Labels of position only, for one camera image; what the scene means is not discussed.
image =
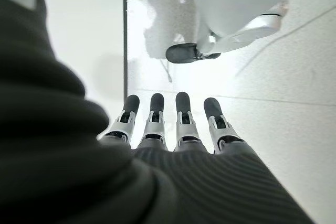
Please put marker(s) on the dark left robot hand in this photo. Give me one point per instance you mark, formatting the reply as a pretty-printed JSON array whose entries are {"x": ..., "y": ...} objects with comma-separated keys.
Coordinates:
[{"x": 65, "y": 161}]

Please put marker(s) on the dark cabinet plinth strip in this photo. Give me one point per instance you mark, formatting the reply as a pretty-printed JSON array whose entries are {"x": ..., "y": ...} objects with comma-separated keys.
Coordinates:
[{"x": 125, "y": 37}]

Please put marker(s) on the dark robot left foot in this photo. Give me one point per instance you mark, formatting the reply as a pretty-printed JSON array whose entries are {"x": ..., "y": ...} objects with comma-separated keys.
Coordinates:
[{"x": 181, "y": 53}]

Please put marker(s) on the white robot left leg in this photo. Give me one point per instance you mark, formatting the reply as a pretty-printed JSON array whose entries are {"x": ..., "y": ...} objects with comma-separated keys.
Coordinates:
[{"x": 231, "y": 3}]

